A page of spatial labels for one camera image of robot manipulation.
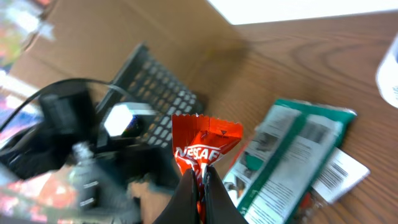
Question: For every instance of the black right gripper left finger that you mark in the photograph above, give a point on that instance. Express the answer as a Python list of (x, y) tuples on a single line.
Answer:
[(182, 208)]

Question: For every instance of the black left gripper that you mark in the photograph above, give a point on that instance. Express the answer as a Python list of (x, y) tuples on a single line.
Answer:
[(102, 177)]

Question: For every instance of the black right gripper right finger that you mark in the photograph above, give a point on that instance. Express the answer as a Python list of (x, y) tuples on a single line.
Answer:
[(219, 207)]

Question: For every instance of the green grip gloves package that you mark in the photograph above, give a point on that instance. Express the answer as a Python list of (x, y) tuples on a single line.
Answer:
[(310, 130)]

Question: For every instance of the red snack stick packet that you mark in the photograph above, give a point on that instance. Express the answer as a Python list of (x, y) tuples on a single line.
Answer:
[(198, 141)]

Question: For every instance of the red dustpan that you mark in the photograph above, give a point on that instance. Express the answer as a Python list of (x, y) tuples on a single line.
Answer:
[(339, 174)]

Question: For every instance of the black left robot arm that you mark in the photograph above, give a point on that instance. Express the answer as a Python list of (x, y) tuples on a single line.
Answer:
[(43, 156)]

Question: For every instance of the white barcode scanner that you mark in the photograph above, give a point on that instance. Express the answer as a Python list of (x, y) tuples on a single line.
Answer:
[(387, 75)]

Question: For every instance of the grey plastic basket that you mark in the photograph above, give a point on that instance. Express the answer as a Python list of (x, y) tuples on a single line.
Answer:
[(148, 81)]

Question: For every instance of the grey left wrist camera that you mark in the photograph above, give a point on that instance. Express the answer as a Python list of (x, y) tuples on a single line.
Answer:
[(128, 119)]

